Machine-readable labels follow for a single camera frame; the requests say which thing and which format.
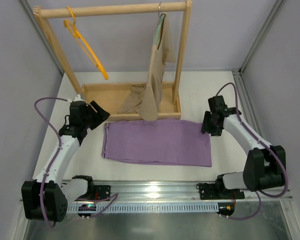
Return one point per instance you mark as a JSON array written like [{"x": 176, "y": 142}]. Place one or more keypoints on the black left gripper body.
[{"x": 94, "y": 114}]

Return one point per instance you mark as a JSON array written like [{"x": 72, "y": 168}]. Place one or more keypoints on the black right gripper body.
[{"x": 207, "y": 124}]

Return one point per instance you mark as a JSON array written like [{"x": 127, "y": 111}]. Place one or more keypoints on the purple trousers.
[{"x": 166, "y": 142}]

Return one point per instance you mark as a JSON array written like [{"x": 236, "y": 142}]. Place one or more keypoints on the orange plastic hanger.
[{"x": 81, "y": 41}]

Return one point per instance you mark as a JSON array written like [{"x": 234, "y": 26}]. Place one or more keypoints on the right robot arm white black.
[{"x": 265, "y": 165}]

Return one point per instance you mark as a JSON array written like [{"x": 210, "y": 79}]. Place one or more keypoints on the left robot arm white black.
[{"x": 69, "y": 139}]

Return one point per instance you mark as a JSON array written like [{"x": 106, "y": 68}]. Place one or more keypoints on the beige trousers on hanger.
[{"x": 145, "y": 100}]

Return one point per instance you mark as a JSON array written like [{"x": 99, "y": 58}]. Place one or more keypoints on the green hanger with metal hook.
[{"x": 157, "y": 33}]

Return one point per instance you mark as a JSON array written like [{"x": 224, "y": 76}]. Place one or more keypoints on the wooden clothes rack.
[{"x": 111, "y": 95}]

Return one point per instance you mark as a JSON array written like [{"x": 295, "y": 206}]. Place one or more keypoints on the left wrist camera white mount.
[{"x": 77, "y": 98}]

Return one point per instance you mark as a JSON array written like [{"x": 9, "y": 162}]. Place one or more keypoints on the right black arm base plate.
[{"x": 209, "y": 191}]

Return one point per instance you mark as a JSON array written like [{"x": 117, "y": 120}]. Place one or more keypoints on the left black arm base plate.
[{"x": 101, "y": 192}]

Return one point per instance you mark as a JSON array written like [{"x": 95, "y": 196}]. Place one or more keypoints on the aluminium mounting rail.
[{"x": 152, "y": 188}]

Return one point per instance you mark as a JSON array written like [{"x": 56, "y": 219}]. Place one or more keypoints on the slotted grey cable duct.
[{"x": 140, "y": 208}]

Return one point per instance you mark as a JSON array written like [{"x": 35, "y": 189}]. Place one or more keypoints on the left aluminium frame post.
[{"x": 29, "y": 13}]

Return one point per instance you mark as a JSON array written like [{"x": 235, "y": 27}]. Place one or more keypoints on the aluminium frame post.
[
  {"x": 29, "y": 13},
  {"x": 266, "y": 26}
]

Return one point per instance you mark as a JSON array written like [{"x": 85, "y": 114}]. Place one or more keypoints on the right aluminium frame post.
[{"x": 266, "y": 26}]

